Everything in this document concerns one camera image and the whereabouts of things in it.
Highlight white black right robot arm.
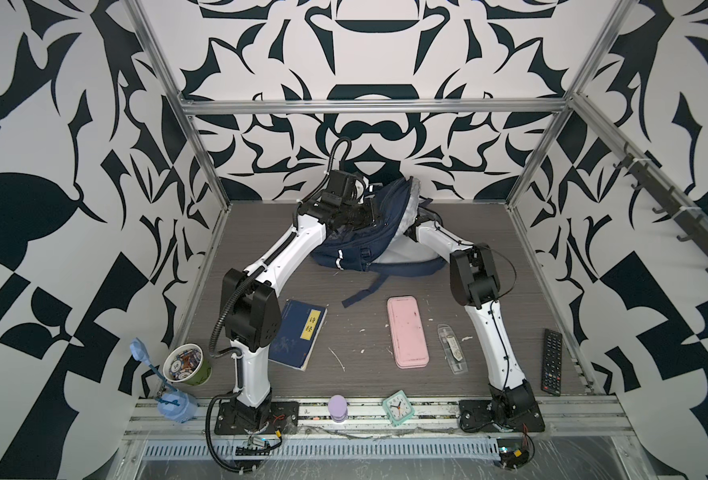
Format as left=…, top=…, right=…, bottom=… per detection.
left=415, top=221, right=533, bottom=419

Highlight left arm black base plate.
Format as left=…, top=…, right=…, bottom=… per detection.
left=214, top=399, right=300, bottom=435

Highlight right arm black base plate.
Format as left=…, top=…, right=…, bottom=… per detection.
left=458, top=399, right=546, bottom=433

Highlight white slotted cable duct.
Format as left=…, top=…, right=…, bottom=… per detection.
left=143, top=438, right=500, bottom=461

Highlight clear plastic bag with eraser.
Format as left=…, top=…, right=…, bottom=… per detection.
left=438, top=324, right=468, bottom=375

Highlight small circuit board right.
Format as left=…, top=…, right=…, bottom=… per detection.
left=495, top=442, right=535, bottom=471

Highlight pink pencil case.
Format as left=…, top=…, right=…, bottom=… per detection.
left=387, top=296, right=430, bottom=369

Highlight teal small alarm clock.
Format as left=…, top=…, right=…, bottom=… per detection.
left=382, top=390, right=415, bottom=427

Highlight blue book yellow label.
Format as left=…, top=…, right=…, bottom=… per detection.
left=269, top=300, right=327, bottom=371

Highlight green paper cup with items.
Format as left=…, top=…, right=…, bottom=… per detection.
left=161, top=344, right=212, bottom=386

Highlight navy blue school backpack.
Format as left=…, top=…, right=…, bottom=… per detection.
left=311, top=178, right=447, bottom=308

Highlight small circuit board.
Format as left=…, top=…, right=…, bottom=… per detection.
left=495, top=442, right=535, bottom=471
left=234, top=437, right=283, bottom=457

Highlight small circuit board left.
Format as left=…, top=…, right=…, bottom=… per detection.
left=234, top=437, right=283, bottom=457

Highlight light blue water bottle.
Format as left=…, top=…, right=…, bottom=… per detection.
left=130, top=338, right=199, bottom=424

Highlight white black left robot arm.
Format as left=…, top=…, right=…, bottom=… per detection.
left=208, top=170, right=372, bottom=413

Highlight black corrugated cable conduit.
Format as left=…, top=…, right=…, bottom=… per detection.
left=203, top=389, right=247, bottom=474

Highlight purple small bottle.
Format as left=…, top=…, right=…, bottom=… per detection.
left=328, top=395, right=349, bottom=423

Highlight black tv remote control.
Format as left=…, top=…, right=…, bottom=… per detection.
left=541, top=329, right=563, bottom=396

